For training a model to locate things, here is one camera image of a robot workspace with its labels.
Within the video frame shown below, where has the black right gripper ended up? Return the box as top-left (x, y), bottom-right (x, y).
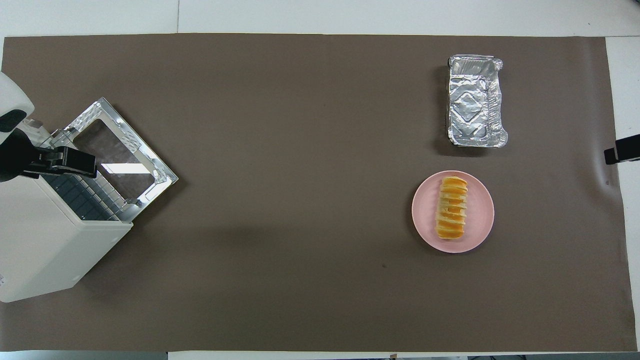
top-left (604, 134), bottom-right (640, 165)

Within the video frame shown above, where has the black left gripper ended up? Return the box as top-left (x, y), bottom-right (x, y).
top-left (0, 127), bottom-right (97, 183)

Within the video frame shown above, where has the aluminium foil tray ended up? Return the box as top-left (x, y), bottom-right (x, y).
top-left (446, 54), bottom-right (509, 149)

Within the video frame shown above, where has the sliced yellow bread loaf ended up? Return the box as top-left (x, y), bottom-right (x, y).
top-left (435, 176), bottom-right (470, 240)

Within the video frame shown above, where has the metal oven rack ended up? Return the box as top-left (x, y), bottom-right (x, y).
top-left (40, 170), bottom-right (126, 223)

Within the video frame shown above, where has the white toaster oven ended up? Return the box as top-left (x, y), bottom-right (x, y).
top-left (0, 127), bottom-right (134, 304)

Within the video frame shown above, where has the pink round plate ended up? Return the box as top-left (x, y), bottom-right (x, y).
top-left (411, 170), bottom-right (495, 254)

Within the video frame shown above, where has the brown table mat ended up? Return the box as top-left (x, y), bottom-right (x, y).
top-left (0, 32), bottom-right (638, 353)

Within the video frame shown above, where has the glass oven door metal frame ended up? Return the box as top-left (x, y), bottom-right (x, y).
top-left (50, 97), bottom-right (179, 210)

